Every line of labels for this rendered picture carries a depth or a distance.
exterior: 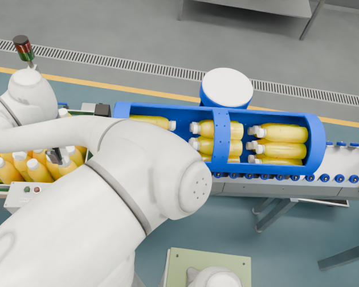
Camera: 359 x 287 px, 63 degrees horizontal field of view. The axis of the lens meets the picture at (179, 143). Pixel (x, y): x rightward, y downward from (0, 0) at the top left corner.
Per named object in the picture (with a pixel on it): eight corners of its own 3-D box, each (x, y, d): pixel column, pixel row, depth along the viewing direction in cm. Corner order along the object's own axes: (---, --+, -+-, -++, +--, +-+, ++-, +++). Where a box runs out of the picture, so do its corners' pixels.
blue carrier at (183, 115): (302, 186, 139) (334, 154, 115) (114, 179, 131) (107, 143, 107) (288, 136, 155) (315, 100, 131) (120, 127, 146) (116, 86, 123)
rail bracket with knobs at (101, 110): (109, 130, 150) (107, 118, 142) (95, 129, 150) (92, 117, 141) (111, 115, 156) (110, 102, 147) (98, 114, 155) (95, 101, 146)
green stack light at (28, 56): (33, 62, 135) (29, 53, 131) (18, 61, 134) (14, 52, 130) (36, 52, 138) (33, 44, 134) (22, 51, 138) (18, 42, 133)
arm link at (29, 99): (48, 94, 92) (7, 116, 86) (32, 55, 79) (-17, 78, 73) (68, 115, 89) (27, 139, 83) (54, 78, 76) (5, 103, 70)
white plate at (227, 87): (231, 61, 168) (231, 62, 169) (192, 77, 158) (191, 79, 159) (263, 93, 157) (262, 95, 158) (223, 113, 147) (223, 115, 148)
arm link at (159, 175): (135, 98, 48) (65, 148, 42) (219, 123, 36) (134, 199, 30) (162, 156, 56) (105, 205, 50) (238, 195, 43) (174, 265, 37)
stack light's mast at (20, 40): (36, 72, 140) (25, 44, 126) (23, 70, 139) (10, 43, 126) (40, 62, 143) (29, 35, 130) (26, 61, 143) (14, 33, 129)
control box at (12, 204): (66, 217, 115) (61, 208, 106) (13, 216, 113) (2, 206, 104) (72, 193, 120) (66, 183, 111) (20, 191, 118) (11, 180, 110)
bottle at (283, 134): (301, 145, 131) (260, 143, 129) (298, 131, 133) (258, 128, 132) (309, 139, 124) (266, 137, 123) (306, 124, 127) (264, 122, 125)
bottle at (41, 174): (44, 175, 133) (32, 154, 118) (58, 181, 132) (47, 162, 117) (34, 188, 130) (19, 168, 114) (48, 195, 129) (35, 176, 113)
